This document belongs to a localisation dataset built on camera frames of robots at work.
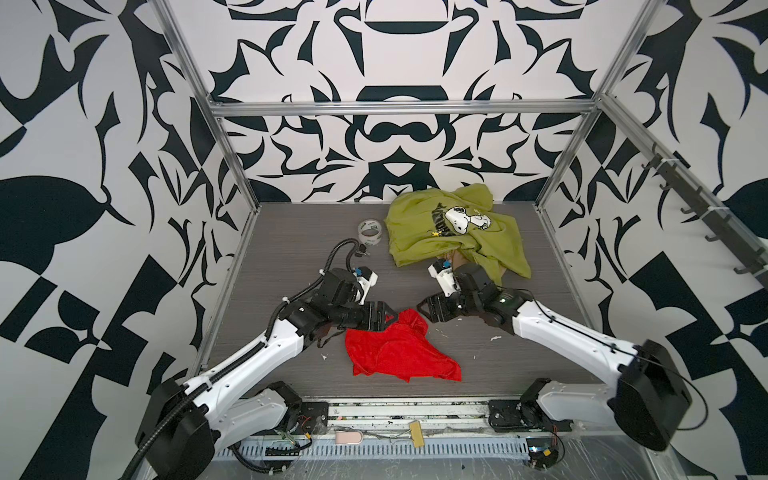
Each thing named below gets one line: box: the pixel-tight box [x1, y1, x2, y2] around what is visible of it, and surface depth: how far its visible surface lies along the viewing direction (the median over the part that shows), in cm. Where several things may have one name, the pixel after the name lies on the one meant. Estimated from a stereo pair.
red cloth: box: [345, 308, 462, 383], surface depth 80 cm
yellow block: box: [409, 421, 425, 448], surface depth 73 cm
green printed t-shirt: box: [384, 183, 532, 286], surface depth 106 cm
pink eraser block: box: [335, 431, 363, 445], surface depth 71 cm
